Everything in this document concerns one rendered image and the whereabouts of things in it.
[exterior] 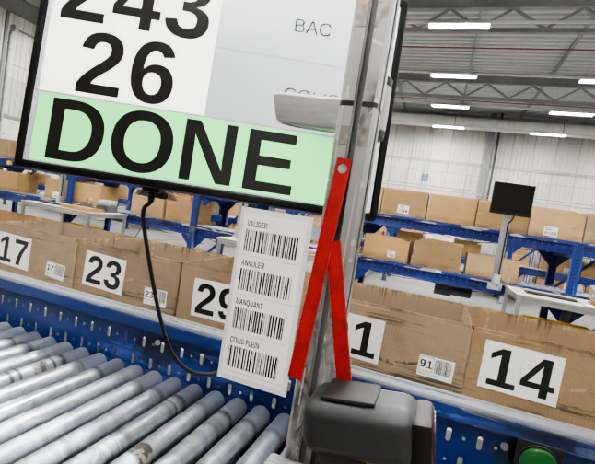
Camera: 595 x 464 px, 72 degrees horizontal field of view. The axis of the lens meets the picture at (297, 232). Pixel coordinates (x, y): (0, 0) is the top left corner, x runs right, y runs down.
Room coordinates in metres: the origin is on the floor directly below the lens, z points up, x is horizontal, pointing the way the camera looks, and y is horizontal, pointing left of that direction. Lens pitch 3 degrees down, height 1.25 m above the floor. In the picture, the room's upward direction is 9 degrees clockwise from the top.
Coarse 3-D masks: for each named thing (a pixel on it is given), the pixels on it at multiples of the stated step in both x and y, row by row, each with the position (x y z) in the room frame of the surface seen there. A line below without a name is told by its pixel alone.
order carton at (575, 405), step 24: (480, 312) 1.19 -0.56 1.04; (504, 312) 1.17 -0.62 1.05; (480, 336) 0.92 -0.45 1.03; (504, 336) 0.91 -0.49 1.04; (528, 336) 1.15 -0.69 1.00; (552, 336) 1.13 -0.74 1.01; (576, 336) 1.11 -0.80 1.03; (480, 360) 0.92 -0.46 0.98; (576, 360) 0.86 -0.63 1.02; (576, 384) 0.86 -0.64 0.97; (528, 408) 0.89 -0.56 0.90; (552, 408) 0.87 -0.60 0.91; (576, 408) 0.86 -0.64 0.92
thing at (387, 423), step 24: (336, 384) 0.40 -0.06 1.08; (360, 384) 0.40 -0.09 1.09; (312, 408) 0.37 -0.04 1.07; (336, 408) 0.36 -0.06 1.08; (360, 408) 0.36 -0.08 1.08; (384, 408) 0.35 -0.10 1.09; (408, 408) 0.36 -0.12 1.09; (432, 408) 0.37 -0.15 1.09; (312, 432) 0.36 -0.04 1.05; (336, 432) 0.35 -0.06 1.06; (360, 432) 0.35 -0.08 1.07; (384, 432) 0.34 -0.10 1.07; (408, 432) 0.34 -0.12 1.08; (432, 432) 0.34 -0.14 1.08; (336, 456) 0.36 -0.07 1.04; (360, 456) 0.35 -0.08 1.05; (384, 456) 0.34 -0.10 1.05; (408, 456) 0.34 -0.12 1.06; (432, 456) 0.34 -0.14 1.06
